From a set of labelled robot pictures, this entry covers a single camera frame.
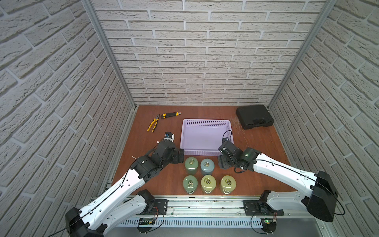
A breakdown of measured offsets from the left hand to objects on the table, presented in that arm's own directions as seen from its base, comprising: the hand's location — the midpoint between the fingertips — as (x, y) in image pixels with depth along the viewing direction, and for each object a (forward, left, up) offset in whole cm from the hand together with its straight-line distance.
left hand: (178, 148), depth 75 cm
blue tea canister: (-6, -16, -9) cm, 19 cm away
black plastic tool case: (+32, -51, -12) cm, 62 cm away
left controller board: (-30, +16, -22) cm, 40 cm away
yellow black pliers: (+33, +21, -18) cm, 43 cm away
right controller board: (-32, -45, -18) cm, 58 cm away
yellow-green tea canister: (-15, -16, -9) cm, 23 cm away
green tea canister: (-5, -7, -10) cm, 13 cm away
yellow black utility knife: (+37, +15, -16) cm, 43 cm away
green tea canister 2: (-15, -6, -9) cm, 19 cm away
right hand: (-2, -27, -8) cm, 28 cm away
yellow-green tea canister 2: (-15, -25, -10) cm, 31 cm away
